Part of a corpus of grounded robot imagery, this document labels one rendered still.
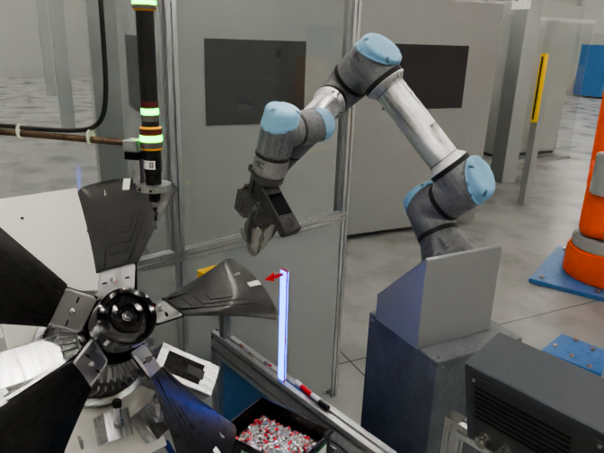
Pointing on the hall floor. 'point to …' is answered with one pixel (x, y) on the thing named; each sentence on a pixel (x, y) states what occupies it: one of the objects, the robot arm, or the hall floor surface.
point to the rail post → (217, 387)
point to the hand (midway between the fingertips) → (256, 253)
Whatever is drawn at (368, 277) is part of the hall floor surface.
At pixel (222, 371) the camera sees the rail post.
